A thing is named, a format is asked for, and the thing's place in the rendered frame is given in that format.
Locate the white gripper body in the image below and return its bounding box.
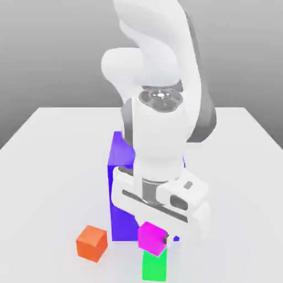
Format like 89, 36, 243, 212
111, 166, 212, 245

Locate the small magenta cube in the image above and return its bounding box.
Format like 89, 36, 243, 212
138, 221, 169, 258

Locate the small green cube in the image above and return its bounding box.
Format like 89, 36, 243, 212
141, 247, 168, 283

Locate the small orange cube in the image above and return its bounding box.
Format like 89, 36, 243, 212
75, 225, 109, 264

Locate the large blue box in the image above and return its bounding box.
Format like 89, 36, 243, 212
107, 130, 187, 242

